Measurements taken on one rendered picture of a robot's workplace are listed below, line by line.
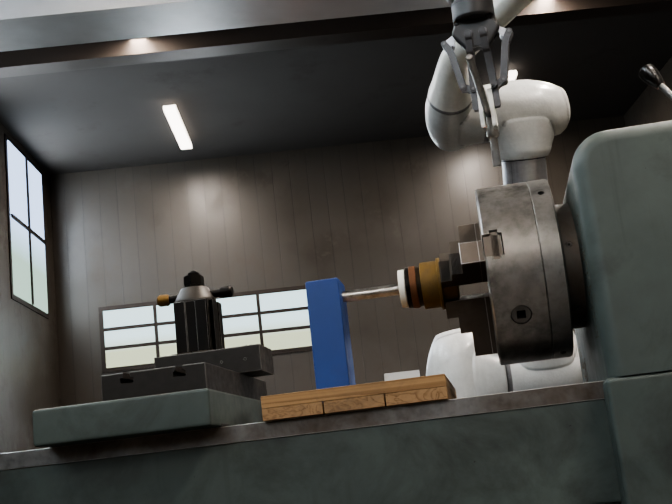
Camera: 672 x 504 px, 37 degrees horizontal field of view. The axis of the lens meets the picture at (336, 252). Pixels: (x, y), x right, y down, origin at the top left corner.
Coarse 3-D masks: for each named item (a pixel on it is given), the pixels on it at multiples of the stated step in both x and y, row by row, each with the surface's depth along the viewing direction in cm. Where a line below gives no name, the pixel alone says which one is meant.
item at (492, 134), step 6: (486, 120) 182; (492, 126) 181; (486, 132) 182; (492, 132) 181; (498, 132) 182; (492, 138) 182; (492, 144) 182; (492, 150) 182; (498, 150) 181; (492, 156) 182; (498, 156) 181; (498, 162) 181
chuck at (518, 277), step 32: (480, 192) 175; (512, 192) 172; (480, 224) 168; (512, 224) 166; (512, 256) 164; (512, 288) 164; (544, 288) 164; (512, 320) 166; (544, 320) 165; (512, 352) 171; (544, 352) 171
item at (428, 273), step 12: (420, 264) 180; (432, 264) 179; (408, 276) 179; (420, 276) 178; (432, 276) 178; (408, 288) 178; (420, 288) 178; (432, 288) 177; (444, 288) 178; (456, 288) 178; (408, 300) 179; (420, 300) 179; (432, 300) 178; (444, 300) 180
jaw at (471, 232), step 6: (462, 228) 189; (468, 228) 189; (474, 228) 189; (462, 234) 188; (468, 234) 188; (474, 234) 187; (480, 234) 187; (462, 240) 186; (468, 240) 186; (474, 240) 186; (450, 246) 186; (456, 246) 186; (450, 252) 184; (456, 252) 184; (444, 258) 184
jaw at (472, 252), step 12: (480, 240) 168; (492, 240) 167; (468, 252) 168; (480, 252) 168; (492, 252) 166; (444, 264) 176; (456, 264) 172; (468, 264) 168; (480, 264) 169; (444, 276) 175; (456, 276) 173; (468, 276) 173; (480, 276) 174
